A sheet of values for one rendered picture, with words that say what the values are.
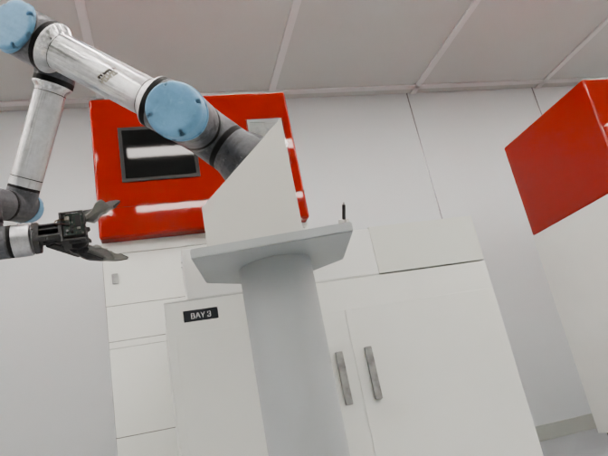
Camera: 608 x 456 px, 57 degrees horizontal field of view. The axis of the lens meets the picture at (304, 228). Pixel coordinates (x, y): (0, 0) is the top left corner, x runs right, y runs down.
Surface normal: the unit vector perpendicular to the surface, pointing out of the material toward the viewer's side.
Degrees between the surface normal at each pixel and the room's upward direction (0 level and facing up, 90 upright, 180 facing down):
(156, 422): 90
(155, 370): 90
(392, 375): 90
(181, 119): 107
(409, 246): 90
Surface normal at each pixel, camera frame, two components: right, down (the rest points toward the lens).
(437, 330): 0.22, -0.34
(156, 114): -0.04, 0.00
